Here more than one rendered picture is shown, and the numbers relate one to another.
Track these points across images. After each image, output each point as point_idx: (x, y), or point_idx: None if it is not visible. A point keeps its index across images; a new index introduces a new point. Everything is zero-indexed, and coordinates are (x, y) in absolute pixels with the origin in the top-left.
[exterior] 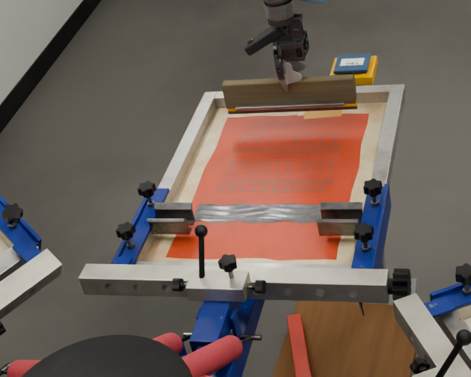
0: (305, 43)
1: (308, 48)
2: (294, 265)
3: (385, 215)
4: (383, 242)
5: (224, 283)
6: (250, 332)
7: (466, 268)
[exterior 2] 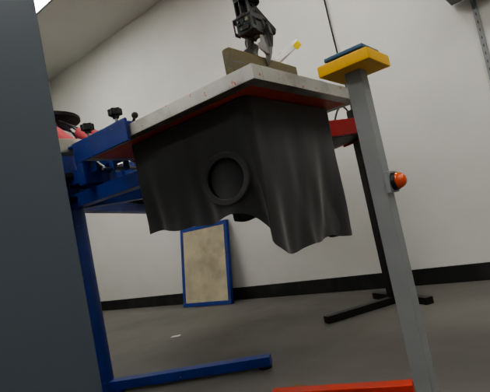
0: (242, 21)
1: (246, 27)
2: None
3: (107, 134)
4: (99, 148)
5: None
6: (129, 181)
7: None
